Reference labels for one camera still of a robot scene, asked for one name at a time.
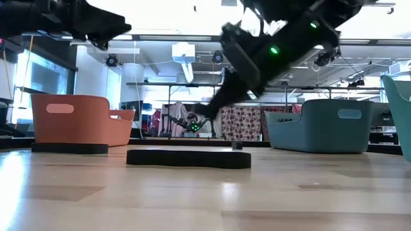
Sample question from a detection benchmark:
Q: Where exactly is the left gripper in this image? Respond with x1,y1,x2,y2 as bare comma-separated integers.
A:
31,0,132,51

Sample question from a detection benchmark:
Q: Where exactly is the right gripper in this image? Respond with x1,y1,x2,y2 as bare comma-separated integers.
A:
195,21,270,121

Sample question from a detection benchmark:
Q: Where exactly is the slate blue plastic basket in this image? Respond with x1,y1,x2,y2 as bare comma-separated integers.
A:
265,98,375,154

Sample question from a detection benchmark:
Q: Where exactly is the dotted patterned cloth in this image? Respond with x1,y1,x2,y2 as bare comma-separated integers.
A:
220,105,263,142

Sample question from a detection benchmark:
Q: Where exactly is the person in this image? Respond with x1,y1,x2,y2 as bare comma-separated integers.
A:
184,112,206,139

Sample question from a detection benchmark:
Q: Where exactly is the pink white garment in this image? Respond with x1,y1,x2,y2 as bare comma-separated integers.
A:
159,101,191,138

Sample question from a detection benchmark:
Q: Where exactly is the white round pillar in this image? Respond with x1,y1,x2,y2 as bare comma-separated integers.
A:
120,62,146,105

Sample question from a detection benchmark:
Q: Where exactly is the white ceiling unit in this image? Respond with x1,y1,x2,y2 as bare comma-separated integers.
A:
171,42,196,83

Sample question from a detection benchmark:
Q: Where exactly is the metal clothes rack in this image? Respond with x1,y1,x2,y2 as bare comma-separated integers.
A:
125,81,399,142

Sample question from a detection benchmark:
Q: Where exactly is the dark window panel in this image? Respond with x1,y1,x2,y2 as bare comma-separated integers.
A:
12,47,78,129

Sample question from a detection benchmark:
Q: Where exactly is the dark background monitor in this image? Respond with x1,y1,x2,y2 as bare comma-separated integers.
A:
119,99,144,122
372,102,391,128

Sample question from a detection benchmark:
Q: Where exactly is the orange plastic basket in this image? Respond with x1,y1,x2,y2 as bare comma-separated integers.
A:
31,93,136,148

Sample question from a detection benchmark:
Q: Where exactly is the computer monitor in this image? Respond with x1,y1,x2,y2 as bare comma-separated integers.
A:
0,37,22,62

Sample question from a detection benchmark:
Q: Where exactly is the teal green plastic basket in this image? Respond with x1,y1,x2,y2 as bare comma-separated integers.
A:
380,75,411,164

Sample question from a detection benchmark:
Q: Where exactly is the long metal ceiling rail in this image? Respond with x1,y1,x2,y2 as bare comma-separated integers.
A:
128,33,411,46

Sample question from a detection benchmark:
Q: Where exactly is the black ceiling camera cluster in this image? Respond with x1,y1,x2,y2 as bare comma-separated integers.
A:
313,47,342,68

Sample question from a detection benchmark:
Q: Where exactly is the white wall air unit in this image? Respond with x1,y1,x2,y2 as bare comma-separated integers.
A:
387,59,411,78

